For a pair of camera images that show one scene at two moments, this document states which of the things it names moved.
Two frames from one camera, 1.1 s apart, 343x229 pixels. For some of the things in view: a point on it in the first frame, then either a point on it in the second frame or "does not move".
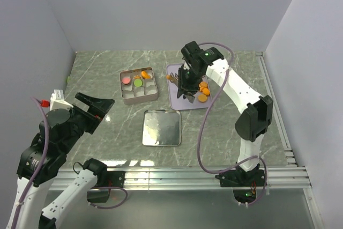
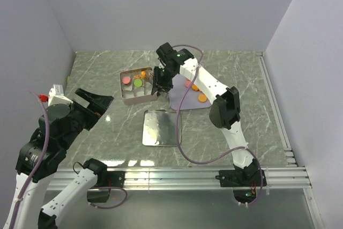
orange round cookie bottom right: (202, 98) does not move
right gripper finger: (189, 96) -> (165, 89)
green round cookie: (138, 83) does not move
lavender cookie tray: (179, 102) does not move
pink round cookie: (126, 80) does not move
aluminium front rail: (278, 178) does not move
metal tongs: (189, 97) -> (148, 70)
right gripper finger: (180, 90) -> (155, 83)
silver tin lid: (162, 127) does not move
